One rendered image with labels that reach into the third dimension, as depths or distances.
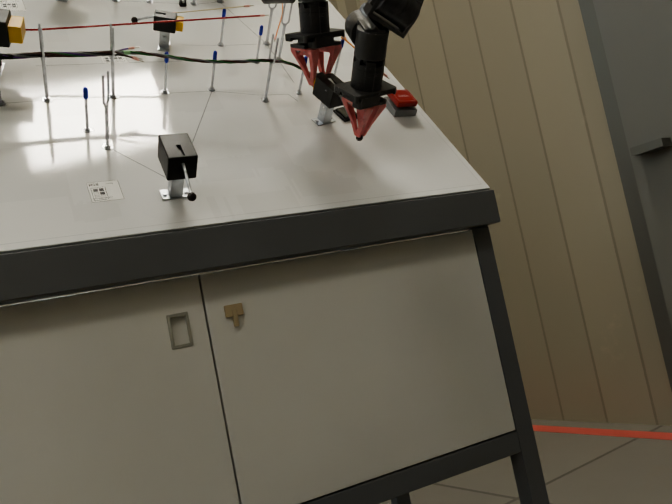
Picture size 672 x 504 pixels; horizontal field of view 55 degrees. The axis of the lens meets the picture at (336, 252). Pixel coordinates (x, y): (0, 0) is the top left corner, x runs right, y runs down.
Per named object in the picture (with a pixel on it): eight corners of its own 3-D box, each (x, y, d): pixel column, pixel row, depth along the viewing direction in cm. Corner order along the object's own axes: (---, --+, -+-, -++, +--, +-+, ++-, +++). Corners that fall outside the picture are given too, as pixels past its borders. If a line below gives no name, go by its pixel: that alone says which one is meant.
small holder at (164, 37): (132, 36, 139) (132, 3, 135) (175, 42, 141) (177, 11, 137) (129, 46, 136) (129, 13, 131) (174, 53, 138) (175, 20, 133)
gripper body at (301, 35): (284, 43, 125) (281, 3, 122) (324, 37, 131) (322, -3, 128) (305, 46, 121) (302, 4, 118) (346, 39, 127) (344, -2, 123)
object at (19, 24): (12, 31, 118) (10, 14, 116) (26, 32, 119) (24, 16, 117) (9, 42, 115) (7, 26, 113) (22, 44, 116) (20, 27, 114)
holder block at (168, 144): (175, 234, 100) (178, 183, 93) (156, 183, 107) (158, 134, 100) (204, 230, 102) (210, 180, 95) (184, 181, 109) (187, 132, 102)
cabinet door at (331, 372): (518, 430, 124) (474, 229, 127) (246, 523, 100) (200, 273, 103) (509, 428, 126) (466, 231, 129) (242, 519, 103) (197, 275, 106)
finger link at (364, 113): (336, 132, 125) (341, 85, 120) (364, 124, 129) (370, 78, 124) (360, 146, 121) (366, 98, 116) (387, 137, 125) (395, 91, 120)
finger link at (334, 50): (295, 84, 130) (291, 35, 126) (322, 78, 134) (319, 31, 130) (317, 88, 125) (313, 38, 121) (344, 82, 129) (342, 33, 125)
